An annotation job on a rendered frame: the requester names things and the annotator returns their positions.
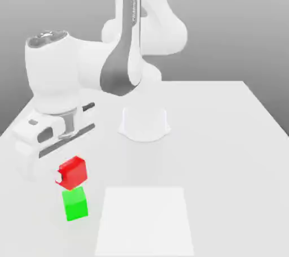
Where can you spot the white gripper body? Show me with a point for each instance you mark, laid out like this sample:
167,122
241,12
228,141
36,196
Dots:
52,148

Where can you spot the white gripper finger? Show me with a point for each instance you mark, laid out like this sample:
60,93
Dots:
57,176

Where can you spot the small red cube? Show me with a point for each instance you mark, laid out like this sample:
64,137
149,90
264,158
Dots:
73,172

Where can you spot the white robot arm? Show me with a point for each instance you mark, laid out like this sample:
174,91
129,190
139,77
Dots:
54,67

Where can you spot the small green cube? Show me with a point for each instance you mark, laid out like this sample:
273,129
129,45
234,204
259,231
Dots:
75,205

